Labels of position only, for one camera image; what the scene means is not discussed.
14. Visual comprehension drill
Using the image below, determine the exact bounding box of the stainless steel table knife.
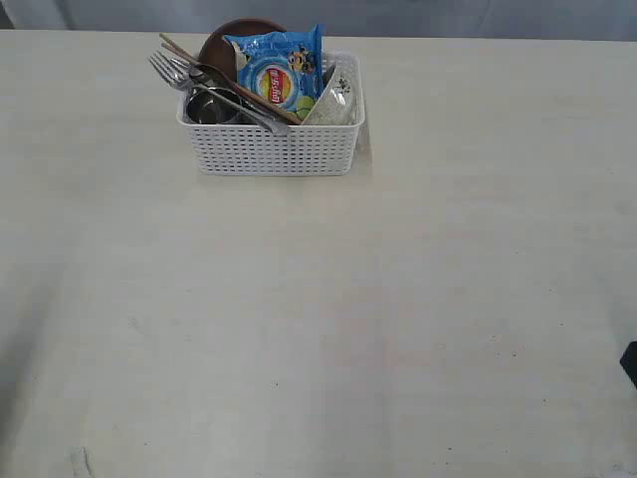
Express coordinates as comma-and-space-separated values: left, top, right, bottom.
193, 85, 292, 136

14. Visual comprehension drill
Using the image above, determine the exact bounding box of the black object at right edge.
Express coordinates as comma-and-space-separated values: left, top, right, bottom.
619, 341, 637, 387

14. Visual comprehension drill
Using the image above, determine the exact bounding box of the white plastic perforated basket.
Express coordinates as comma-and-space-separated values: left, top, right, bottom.
176, 51, 365, 176

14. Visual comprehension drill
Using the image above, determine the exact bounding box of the brown round plate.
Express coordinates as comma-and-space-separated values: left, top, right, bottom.
198, 18, 287, 82

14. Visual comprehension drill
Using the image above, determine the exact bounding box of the upper brown wooden chopstick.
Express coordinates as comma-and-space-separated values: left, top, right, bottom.
158, 32, 304, 125

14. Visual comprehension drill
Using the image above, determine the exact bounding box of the brown wooden chopstick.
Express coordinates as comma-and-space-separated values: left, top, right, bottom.
158, 32, 304, 125
161, 41, 302, 125

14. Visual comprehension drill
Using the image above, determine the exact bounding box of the stainless steel cup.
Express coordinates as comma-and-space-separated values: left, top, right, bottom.
185, 89, 244, 124

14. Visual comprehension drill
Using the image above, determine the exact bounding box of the blue Lays chips bag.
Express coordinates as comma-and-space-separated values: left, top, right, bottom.
224, 24, 324, 120

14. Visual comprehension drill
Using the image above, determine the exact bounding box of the lower brown wooden chopstick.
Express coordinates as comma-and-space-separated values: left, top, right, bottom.
161, 41, 302, 125

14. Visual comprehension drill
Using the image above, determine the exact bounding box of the stainless steel spoon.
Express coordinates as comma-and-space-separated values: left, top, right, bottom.
189, 64, 234, 91

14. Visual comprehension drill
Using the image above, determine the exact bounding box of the stainless steel fork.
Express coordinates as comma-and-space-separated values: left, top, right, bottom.
146, 50, 277, 134

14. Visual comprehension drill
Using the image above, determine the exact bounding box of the white floral ceramic bowl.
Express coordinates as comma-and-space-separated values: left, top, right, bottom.
302, 65, 355, 126

